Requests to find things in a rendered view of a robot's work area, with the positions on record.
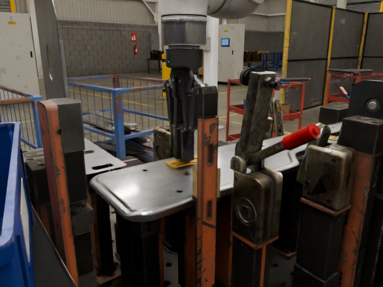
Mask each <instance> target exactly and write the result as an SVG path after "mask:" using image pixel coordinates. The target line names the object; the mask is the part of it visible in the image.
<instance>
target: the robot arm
mask: <svg viewBox="0 0 383 287"><path fill-rule="evenodd" d="M263 1H264V0H158V3H159V5H160V10H161V32H162V45H163V46H168V48H169V49H165V53H166V66H167V67H168V68H171V72H170V78H169V79H167V80H164V81H163V83H164V87H165V90H166V101H167V107H168V117H169V123H170V124H173V127H174V128H175V159H180V157H181V162H188V161H192V160H194V131H195V130H198V118H200V117H199V116H198V88H199V87H208V85H207V84H202V82H201V81H200V80H199V73H198V69H199V68H200V67H202V54H203V49H199V46H205V45H206V24H207V15H208V16H210V17H214V18H219V19H241V18H244V17H247V16H249V15H250V14H252V13H253V12H254V11H255V10H256V9H257V8H258V6H259V5H260V4H261V3H262V2H263Z"/></svg>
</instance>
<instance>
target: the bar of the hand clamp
mask: <svg viewBox="0 0 383 287"><path fill-rule="evenodd" d="M275 77H276V73H275V72H271V71H270V72H269V71H263V72H254V70H253V69H252V68H245V69H243V71H242V72H241V74H240V77H239V80H240V83H241V84H242V85H245V86H248V89H247V96H246V103H245V110H244V114H243V121H242V128H241V134H240V139H239V146H238V152H237V155H238V156H240V157H242V158H243V159H244V160H245V163H246V171H247V168H248V169H250V170H251V171H253V172H257V171H258V166H259V162H257V163H255V164H253V165H251V166H248V167H247V165H248V159H249V155H252V154H254V153H257V152H259V151H261V150H262V145H263V139H264V134H265V130H266V124H267V119H268V113H269V109H270V104H271V98H272V92H273V89H275V88H276V87H277V86H278V84H277V83H276V82H275Z"/></svg>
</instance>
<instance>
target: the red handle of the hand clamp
mask: <svg viewBox="0 0 383 287"><path fill-rule="evenodd" d="M320 133H321V130H320V128H319V127H318V126H316V125H315V124H310V125H308V126H306V127H303V128H301V129H299V130H297V131H295V132H293V133H291V134H289V135H287V136H285V137H283V140H282V141H280V142H277V143H275V144H273V145H271V146H269V147H267V148H265V149H263V150H261V151H259V152H257V153H254V154H252V155H249V159H248V165H247V167H248V166H251V165H253V164H255V163H257V162H259V161H261V160H263V159H265V158H268V157H270V156H272V155H275V154H277V153H280V152H281V151H284V150H286V149H287V150H292V149H294V148H297V147H299V146H301V145H304V144H307V143H309V142H311V141H313V140H316V139H318V138H319V137H320Z"/></svg>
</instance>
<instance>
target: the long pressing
mask: <svg viewBox="0 0 383 287"><path fill-rule="evenodd" d="M327 126H329V127H330V129H331V134H333V133H338V132H339V131H340V128H341V126H342V122H338V123H335V124H330V125H327ZM287 135H289V134H287ZM287 135H284V136H279V137H275V138H270V139H267V140H263V145H262V150H263V149H265V148H267V147H269V146H271V145H273V144H275V143H277V142H280V141H282V140H283V137H285V136H287ZM235 146H236V144H235V143H234V144H229V145H225V146H220V147H218V167H220V168H221V183H220V198H221V197H223V196H226V195H230V194H233V180H234V171H233V170H232V169H230V161H231V158H232V157H234V156H235ZM306 147H307V145H301V146H299V147H297V148H294V149H292V150H284V151H281V152H280V153H277V154H275V155H272V156H270V157H268V158H265V159H264V166H265V167H268V168H269V169H273V170H275V171H278V172H280V173H281V174H282V176H285V175H287V174H290V173H294V172H296V171H298V170H299V161H298V159H297V157H299V156H301V155H304V154H305V150H306ZM172 160H176V159H175V157H171V158H167V159H162V160H159V161H154V162H149V163H145V164H142V165H137V166H132V167H127V168H124V169H119V170H114V171H109V172H106V173H102V174H98V175H96V176H94V177H93V178H92V179H91V180H90V182H89V183H90V186H91V187H92V188H93V189H94V190H95V191H96V192H97V193H98V194H99V195H100V196H101V197H102V198H103V199H104V200H105V201H106V202H107V203H108V204H109V205H110V206H111V207H112V208H113V209H114V210H115V211H116V212H117V213H118V214H119V215H120V216H122V217H123V218H124V219H126V220H129V221H132V222H151V221H154V220H157V219H160V218H163V217H166V216H169V215H172V214H175V213H177V212H180V211H183V210H187V209H189V208H192V207H195V200H193V199H192V196H193V195H192V167H193V166H196V165H197V163H193V164H190V165H186V166H181V167H178V168H172V167H170V166H168V165H166V164H165V162H168V161H172ZM143 170H147V171H143ZM186 171H188V172H189V175H184V174H185V172H186ZM177 191H182V192H177Z"/></svg>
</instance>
